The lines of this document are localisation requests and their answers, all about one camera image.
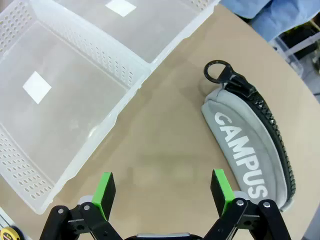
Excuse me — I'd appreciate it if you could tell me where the clear plastic storage bin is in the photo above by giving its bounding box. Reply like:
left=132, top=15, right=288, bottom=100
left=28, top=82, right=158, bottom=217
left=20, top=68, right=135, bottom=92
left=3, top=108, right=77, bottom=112
left=269, top=23, right=320, bottom=76

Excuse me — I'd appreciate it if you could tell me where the yellow tape measure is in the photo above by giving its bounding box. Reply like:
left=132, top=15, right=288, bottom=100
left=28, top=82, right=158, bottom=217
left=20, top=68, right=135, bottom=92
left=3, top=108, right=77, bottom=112
left=0, top=226, right=23, bottom=240

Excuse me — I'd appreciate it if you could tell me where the translucent white plastic basket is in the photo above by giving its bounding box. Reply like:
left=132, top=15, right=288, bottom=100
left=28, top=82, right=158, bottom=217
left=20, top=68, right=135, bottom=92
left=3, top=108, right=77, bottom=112
left=53, top=0, right=222, bottom=71
left=0, top=0, right=152, bottom=216

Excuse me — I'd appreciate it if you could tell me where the grey CAMPUS pencil pouch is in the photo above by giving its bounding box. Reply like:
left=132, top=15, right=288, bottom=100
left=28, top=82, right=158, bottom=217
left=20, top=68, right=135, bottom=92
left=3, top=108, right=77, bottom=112
left=201, top=59, right=298, bottom=213

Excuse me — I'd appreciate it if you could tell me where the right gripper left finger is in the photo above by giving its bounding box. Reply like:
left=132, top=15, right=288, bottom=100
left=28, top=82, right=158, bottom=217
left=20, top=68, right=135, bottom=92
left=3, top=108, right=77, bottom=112
left=37, top=171, right=131, bottom=240

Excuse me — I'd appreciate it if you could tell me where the person in blue shirt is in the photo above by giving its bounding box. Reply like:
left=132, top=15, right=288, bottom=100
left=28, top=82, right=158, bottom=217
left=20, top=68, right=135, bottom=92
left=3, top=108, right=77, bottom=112
left=221, top=0, right=320, bottom=42

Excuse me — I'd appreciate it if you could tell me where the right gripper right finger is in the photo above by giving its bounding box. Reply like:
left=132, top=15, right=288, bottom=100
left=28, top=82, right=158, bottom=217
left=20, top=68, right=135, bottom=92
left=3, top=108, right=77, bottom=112
left=199, top=169, right=293, bottom=240

